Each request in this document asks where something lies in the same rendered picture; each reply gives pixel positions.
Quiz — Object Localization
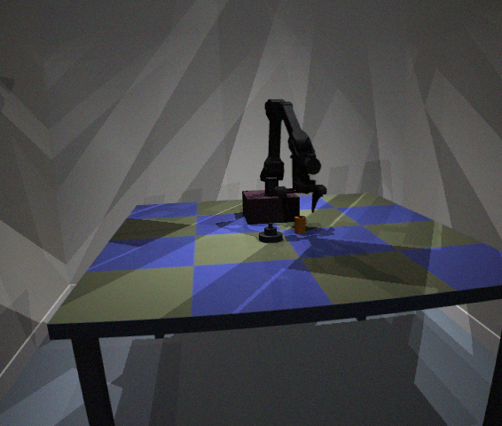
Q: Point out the orange tapered knob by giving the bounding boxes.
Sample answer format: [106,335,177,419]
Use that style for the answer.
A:
[294,216,306,234]

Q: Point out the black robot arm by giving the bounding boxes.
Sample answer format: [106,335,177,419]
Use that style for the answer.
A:
[260,99,321,196]

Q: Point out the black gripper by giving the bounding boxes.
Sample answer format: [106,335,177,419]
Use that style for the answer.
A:
[274,172,326,214]

